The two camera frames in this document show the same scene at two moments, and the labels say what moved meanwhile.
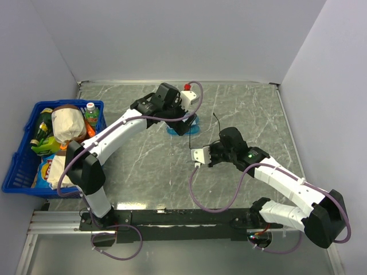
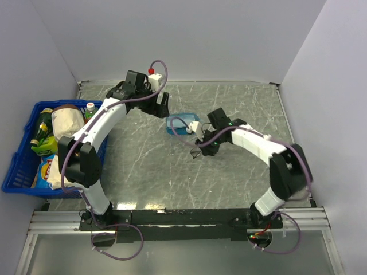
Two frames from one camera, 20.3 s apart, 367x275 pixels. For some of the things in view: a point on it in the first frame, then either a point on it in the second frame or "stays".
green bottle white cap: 92,114 stays
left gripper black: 181,127 -> 155,108
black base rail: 236,224 stays
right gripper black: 212,148 -> 207,150
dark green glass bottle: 45,128 stays
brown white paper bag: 69,124 stays
